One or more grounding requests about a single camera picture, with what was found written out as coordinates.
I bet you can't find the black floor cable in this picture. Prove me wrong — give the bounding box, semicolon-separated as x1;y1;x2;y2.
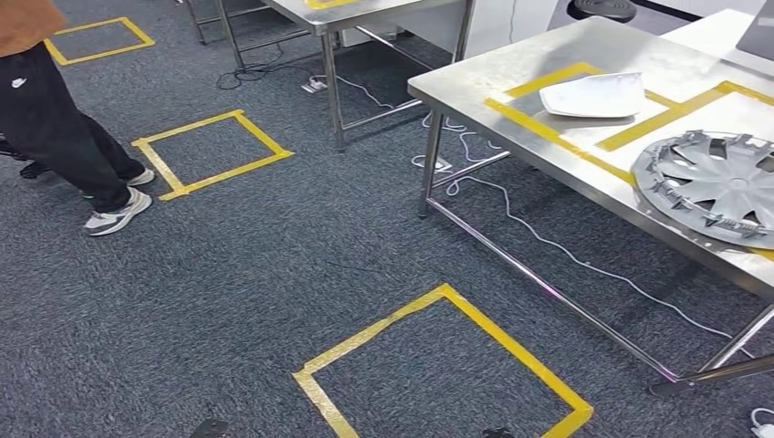
216;45;316;92

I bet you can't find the white curved plastic part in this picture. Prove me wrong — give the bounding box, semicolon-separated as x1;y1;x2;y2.
538;72;647;120

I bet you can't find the black stool seat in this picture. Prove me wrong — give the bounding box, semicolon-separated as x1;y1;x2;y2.
567;0;638;24

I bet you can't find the yellow tape outline on workbench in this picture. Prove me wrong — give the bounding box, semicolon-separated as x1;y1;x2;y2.
483;60;774;262

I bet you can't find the white cable tangle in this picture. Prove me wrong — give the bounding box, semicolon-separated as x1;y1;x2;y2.
326;73;506;198

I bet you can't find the white partition panel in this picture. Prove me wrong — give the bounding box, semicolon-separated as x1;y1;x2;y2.
338;0;560;62

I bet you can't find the black robot left foot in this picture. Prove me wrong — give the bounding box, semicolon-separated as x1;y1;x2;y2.
187;418;231;438

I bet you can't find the white desk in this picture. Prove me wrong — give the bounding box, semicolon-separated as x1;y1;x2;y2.
659;8;774;79

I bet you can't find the grey box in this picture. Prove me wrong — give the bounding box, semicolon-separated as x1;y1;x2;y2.
736;0;774;62

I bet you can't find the steel workbench table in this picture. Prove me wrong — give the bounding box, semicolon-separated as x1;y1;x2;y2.
406;15;774;397

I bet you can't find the grey wheel hubcap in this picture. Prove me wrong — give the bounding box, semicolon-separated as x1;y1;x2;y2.
630;130;774;251

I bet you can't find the steel frame table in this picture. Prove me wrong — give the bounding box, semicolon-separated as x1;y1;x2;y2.
181;0;476;152

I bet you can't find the white power strip cable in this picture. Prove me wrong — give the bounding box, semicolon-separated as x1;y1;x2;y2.
447;175;757;359

